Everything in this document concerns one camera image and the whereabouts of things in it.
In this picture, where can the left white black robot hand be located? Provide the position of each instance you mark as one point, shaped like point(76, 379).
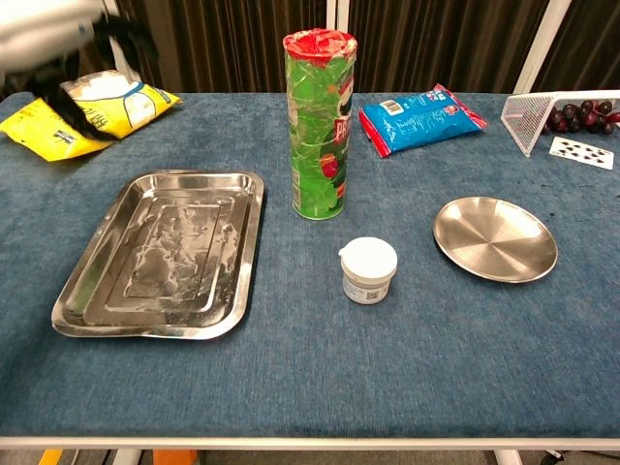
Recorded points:
point(43, 29)

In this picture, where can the small white jar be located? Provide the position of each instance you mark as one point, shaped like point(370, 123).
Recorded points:
point(368, 266)

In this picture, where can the round steel plate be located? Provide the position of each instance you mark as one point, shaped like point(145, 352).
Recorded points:
point(494, 239)

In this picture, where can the spades playing card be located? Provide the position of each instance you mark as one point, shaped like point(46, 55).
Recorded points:
point(581, 152)

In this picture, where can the green Pringles chips can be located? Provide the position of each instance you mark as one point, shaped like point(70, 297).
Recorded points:
point(319, 131)

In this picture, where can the yellow snack bag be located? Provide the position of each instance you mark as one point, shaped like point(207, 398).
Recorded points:
point(121, 109)

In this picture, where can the rectangular steel tray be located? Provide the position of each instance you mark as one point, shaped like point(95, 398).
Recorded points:
point(164, 257)

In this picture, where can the blue snack bag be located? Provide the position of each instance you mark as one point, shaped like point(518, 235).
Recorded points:
point(416, 121)

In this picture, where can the dark red cherry bunch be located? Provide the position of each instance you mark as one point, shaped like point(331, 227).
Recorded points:
point(586, 116)

